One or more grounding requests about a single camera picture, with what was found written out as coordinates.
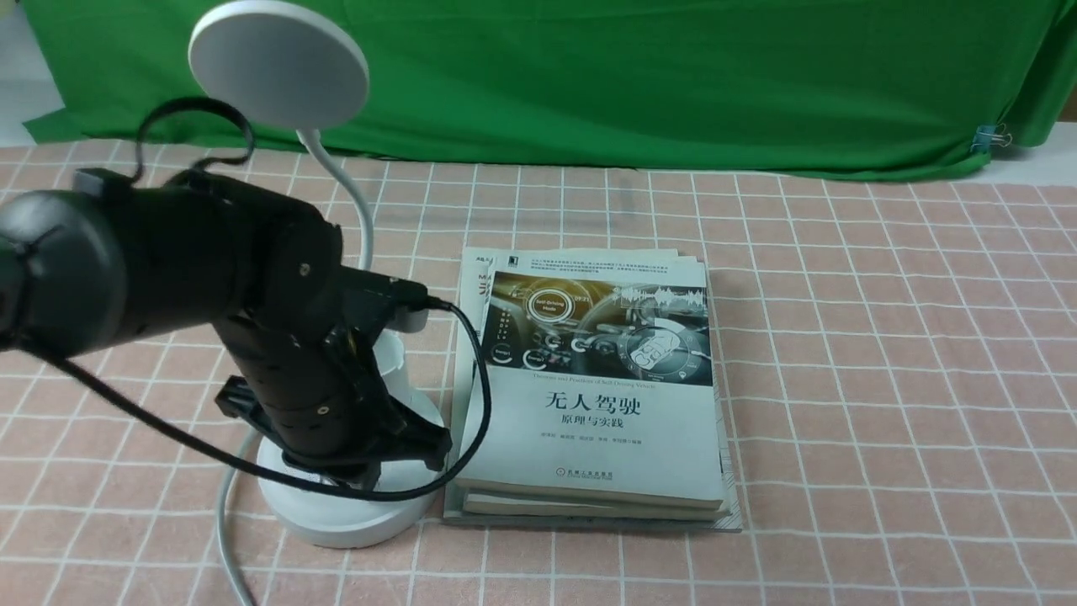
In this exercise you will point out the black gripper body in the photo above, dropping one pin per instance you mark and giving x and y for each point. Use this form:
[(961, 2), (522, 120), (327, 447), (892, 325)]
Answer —
[(338, 410)]

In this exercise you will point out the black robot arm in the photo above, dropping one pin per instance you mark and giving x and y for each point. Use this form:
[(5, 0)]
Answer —
[(106, 264)]

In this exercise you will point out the bottom book in stack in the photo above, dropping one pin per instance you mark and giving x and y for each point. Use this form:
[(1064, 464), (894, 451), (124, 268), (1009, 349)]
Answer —
[(724, 454)]

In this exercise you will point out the white self-driving textbook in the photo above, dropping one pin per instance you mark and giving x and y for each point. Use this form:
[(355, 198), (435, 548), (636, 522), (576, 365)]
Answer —
[(597, 396)]

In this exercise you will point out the pink grid tablecloth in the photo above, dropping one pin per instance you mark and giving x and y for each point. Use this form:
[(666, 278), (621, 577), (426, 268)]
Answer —
[(896, 368)]

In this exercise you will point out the metal binder clip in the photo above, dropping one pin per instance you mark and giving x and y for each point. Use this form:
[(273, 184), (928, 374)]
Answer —
[(989, 137)]

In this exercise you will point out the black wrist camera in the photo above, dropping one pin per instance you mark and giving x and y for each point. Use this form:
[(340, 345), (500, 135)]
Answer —
[(374, 302)]

